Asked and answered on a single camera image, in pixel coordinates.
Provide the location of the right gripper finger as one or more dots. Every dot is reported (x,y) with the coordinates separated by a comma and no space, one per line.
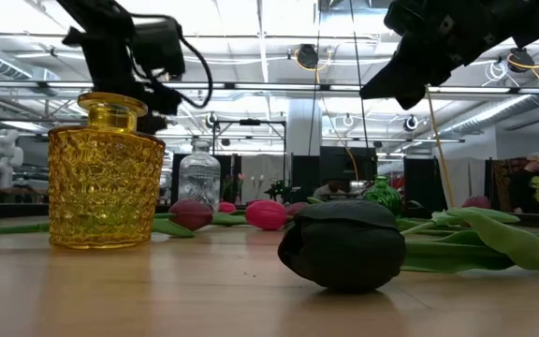
(411,103)
(405,77)

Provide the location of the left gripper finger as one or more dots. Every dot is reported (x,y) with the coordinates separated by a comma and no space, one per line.
(157,100)

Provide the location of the black tulip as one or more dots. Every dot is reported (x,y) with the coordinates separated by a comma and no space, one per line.
(342,243)

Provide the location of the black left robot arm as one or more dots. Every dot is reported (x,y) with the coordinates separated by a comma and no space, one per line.
(91,14)

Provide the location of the clear glass vase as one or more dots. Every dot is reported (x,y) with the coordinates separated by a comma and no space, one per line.
(199,178)

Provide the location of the green glass vase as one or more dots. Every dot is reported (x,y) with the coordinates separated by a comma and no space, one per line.
(384,194)

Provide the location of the yellow glass vase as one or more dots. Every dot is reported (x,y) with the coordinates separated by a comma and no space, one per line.
(106,187)

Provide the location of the black screen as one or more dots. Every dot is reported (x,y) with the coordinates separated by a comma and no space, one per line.
(348,164)

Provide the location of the person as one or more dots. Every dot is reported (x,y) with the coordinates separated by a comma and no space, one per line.
(531,185)
(330,189)

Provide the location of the white robot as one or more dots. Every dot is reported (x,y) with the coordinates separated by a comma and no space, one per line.
(3,156)

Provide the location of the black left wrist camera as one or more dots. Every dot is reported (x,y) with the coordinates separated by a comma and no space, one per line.
(157,47)

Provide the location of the black stand frame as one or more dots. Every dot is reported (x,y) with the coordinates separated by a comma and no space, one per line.
(250,122)

